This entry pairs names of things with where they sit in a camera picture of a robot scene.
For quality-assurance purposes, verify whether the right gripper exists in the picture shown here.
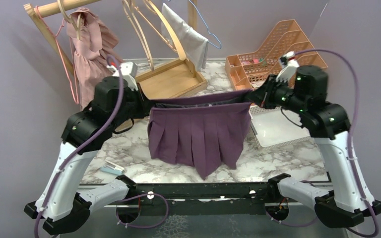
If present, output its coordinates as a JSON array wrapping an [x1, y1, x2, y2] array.
[[247, 73, 306, 113]]

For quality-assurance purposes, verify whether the purple garment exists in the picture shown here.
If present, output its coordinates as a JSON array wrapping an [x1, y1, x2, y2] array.
[[147, 90, 251, 179]]

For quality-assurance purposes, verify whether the blue wire hanger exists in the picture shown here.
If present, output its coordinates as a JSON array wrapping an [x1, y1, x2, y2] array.
[[181, 0, 222, 49]]

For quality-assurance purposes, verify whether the white skirt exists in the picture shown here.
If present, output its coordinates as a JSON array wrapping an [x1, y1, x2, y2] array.
[[161, 3, 208, 71]]

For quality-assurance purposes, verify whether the pink skirt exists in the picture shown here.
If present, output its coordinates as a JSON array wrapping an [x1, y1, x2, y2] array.
[[66, 7, 123, 108]]

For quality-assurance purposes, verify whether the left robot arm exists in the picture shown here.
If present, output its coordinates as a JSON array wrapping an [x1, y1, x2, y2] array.
[[24, 76, 151, 237]]

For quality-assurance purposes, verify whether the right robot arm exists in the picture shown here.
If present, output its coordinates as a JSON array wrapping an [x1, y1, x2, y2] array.
[[247, 65, 381, 228]]

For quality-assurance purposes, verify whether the white perforated basket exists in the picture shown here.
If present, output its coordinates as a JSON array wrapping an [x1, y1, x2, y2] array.
[[249, 105, 310, 149]]

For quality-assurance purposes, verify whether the orange plastic desk organizer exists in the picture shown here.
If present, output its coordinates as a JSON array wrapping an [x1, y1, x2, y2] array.
[[225, 19, 314, 90]]

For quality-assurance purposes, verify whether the wooden clothes rack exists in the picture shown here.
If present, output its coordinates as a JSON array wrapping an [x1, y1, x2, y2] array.
[[24, 0, 207, 99]]

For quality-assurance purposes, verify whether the small white blue box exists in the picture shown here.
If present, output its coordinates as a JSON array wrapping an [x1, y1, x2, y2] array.
[[100, 160, 125, 176]]

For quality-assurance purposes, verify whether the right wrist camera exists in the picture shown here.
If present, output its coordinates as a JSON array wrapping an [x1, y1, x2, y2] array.
[[275, 51, 299, 83]]

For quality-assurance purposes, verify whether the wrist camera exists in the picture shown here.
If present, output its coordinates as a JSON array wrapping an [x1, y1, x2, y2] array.
[[106, 61, 138, 90], [275, 51, 299, 83]]

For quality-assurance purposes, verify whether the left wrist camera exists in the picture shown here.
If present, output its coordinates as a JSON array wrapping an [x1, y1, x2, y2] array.
[[106, 61, 138, 90]]

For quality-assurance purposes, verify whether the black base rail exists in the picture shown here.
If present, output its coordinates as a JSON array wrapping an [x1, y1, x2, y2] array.
[[111, 181, 284, 216]]

